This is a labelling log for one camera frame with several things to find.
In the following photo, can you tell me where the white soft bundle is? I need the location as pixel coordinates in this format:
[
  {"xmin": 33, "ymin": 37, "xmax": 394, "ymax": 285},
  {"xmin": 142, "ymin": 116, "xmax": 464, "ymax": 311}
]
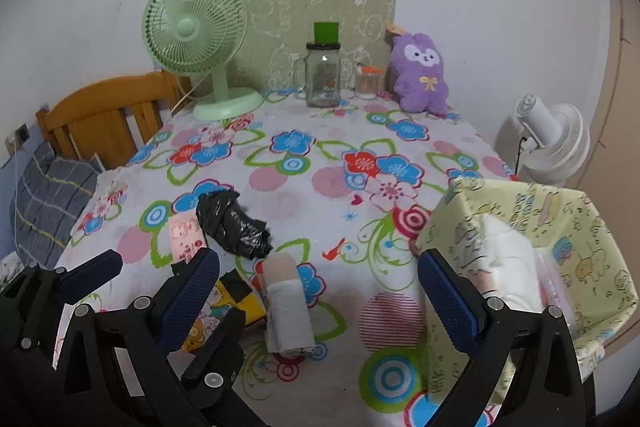
[{"xmin": 465, "ymin": 212, "xmax": 546, "ymax": 313}]

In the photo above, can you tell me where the pink packet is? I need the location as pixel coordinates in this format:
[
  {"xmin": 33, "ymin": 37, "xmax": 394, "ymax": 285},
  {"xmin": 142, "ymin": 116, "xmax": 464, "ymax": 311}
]
[{"xmin": 167, "ymin": 214, "xmax": 207, "ymax": 265}]

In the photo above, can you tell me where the white standing fan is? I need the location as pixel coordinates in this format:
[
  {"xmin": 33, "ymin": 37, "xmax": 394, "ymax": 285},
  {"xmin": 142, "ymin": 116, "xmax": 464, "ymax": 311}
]
[{"xmin": 495, "ymin": 94, "xmax": 592, "ymax": 188}]

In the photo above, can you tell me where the floral tablecloth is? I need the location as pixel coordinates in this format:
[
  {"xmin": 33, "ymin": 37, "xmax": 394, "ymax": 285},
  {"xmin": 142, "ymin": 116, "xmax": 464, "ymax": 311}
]
[{"xmin": 52, "ymin": 87, "xmax": 521, "ymax": 427}]

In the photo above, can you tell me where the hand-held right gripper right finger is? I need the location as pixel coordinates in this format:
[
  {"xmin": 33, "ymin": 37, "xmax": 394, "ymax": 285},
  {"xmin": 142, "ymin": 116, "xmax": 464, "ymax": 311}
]
[{"xmin": 417, "ymin": 249, "xmax": 588, "ymax": 427}]

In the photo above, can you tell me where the green desk fan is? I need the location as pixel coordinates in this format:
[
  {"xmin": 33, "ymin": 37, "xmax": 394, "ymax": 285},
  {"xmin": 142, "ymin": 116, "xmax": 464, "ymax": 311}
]
[{"xmin": 142, "ymin": 0, "xmax": 263, "ymax": 122}]

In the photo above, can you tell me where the white fan cable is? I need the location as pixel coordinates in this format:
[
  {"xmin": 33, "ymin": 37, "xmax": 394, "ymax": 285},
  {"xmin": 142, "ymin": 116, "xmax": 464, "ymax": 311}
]
[{"xmin": 171, "ymin": 74, "xmax": 206, "ymax": 114}]

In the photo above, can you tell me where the grey plaid pillow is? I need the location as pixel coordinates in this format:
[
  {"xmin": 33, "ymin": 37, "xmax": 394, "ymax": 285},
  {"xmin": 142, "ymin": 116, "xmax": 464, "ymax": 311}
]
[{"xmin": 10, "ymin": 142, "xmax": 101, "ymax": 270}]

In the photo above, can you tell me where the small jar orange lid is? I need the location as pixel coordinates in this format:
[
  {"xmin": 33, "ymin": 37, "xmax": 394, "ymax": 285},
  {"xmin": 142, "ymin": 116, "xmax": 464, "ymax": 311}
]
[{"xmin": 354, "ymin": 66, "xmax": 387, "ymax": 101}]

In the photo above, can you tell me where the black power cable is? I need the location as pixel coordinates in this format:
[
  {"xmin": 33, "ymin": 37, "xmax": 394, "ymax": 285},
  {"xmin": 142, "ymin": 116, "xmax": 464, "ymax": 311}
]
[{"xmin": 515, "ymin": 134, "xmax": 531, "ymax": 172}]

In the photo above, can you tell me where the yellow cartoon packet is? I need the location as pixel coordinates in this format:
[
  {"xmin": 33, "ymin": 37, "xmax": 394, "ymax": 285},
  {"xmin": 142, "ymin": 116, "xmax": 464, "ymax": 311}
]
[{"xmin": 182, "ymin": 269, "xmax": 266, "ymax": 353}]

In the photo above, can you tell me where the purple plush toy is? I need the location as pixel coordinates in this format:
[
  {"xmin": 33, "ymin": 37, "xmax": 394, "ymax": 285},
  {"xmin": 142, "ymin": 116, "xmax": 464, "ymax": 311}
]
[{"xmin": 385, "ymin": 23, "xmax": 453, "ymax": 115}]

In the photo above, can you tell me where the black plastic bag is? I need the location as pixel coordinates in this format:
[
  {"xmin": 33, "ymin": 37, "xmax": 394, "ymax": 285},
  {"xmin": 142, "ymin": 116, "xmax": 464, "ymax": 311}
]
[{"xmin": 196, "ymin": 191, "xmax": 273, "ymax": 258}]

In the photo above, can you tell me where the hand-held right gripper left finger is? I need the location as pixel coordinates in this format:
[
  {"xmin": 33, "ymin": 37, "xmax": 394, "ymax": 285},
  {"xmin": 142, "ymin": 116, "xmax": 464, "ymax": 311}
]
[{"xmin": 52, "ymin": 247, "xmax": 221, "ymax": 427}]

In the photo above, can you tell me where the beige door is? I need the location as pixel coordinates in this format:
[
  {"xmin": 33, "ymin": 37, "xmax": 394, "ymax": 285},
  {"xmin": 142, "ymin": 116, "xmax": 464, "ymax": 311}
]
[{"xmin": 570, "ymin": 0, "xmax": 640, "ymax": 228}]

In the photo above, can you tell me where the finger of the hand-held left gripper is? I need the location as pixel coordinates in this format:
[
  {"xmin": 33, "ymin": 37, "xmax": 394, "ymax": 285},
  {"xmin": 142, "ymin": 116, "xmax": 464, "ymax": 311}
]
[
  {"xmin": 54, "ymin": 249, "xmax": 123, "ymax": 306},
  {"xmin": 180, "ymin": 307, "xmax": 247, "ymax": 408}
]

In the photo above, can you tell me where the yellow cartoon fabric storage box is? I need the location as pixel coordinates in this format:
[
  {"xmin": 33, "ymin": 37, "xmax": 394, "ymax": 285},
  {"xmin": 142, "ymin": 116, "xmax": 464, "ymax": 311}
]
[{"xmin": 415, "ymin": 177, "xmax": 640, "ymax": 408}]

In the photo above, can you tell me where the glass jar mug green lid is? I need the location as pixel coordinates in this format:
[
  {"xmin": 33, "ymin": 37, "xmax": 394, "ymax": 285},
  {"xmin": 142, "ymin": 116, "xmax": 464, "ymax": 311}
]
[{"xmin": 292, "ymin": 22, "xmax": 353, "ymax": 108}]

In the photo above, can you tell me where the green patterned board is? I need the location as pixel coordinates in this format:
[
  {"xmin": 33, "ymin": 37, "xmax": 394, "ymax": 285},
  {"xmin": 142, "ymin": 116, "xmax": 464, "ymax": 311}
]
[{"xmin": 240, "ymin": 0, "xmax": 398, "ymax": 90}]

